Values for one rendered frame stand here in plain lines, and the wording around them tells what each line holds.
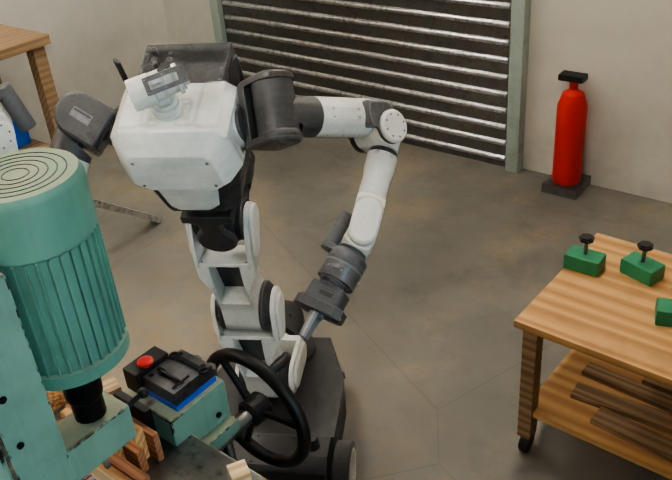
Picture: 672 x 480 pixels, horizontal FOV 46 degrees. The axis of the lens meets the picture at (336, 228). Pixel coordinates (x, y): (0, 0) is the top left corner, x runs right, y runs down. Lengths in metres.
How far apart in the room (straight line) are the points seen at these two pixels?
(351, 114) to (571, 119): 2.27
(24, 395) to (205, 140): 0.70
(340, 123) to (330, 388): 1.16
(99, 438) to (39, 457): 0.14
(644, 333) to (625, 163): 1.85
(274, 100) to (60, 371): 0.74
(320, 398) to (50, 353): 1.55
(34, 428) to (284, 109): 0.81
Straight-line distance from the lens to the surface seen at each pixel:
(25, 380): 1.17
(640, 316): 2.41
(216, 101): 1.70
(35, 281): 1.12
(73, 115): 1.78
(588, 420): 2.57
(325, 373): 2.71
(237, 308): 2.21
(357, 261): 1.71
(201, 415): 1.53
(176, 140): 1.68
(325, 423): 2.54
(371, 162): 1.80
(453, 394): 2.87
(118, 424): 1.37
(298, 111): 1.67
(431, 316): 3.21
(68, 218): 1.09
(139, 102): 1.63
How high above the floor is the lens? 1.95
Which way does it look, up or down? 31 degrees down
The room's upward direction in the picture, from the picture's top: 5 degrees counter-clockwise
